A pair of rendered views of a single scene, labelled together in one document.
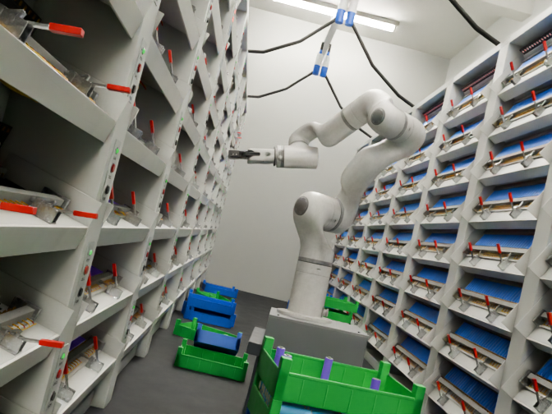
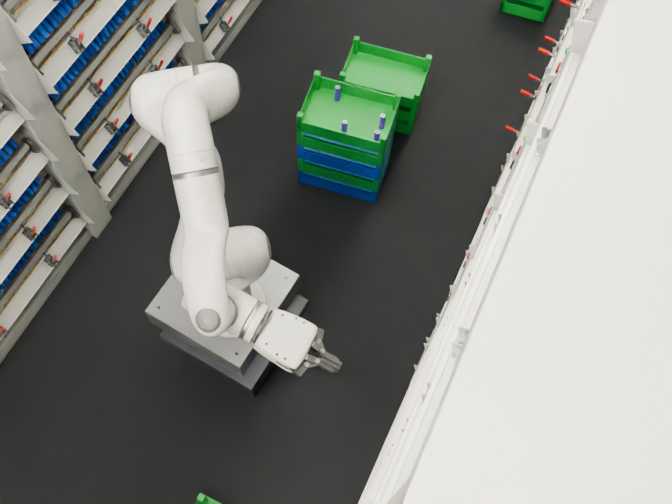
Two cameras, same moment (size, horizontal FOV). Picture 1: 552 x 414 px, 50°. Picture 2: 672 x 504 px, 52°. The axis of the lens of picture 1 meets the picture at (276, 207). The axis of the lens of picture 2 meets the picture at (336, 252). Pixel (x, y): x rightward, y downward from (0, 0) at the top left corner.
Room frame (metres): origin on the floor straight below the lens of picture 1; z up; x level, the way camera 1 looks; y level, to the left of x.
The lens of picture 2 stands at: (2.56, 0.36, 2.21)
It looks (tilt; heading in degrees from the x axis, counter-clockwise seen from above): 64 degrees down; 204
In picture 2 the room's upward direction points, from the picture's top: 5 degrees clockwise
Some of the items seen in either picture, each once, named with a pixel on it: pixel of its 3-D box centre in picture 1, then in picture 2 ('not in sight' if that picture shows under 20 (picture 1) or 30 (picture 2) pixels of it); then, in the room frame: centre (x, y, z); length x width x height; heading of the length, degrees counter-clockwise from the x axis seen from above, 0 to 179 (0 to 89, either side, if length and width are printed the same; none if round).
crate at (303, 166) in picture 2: not in sight; (345, 152); (1.25, -0.21, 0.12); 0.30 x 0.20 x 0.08; 101
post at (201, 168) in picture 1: (190, 161); not in sight; (3.22, 0.51, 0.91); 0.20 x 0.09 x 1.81; 92
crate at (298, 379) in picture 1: (336, 379); (349, 111); (1.25, -0.21, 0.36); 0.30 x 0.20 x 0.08; 101
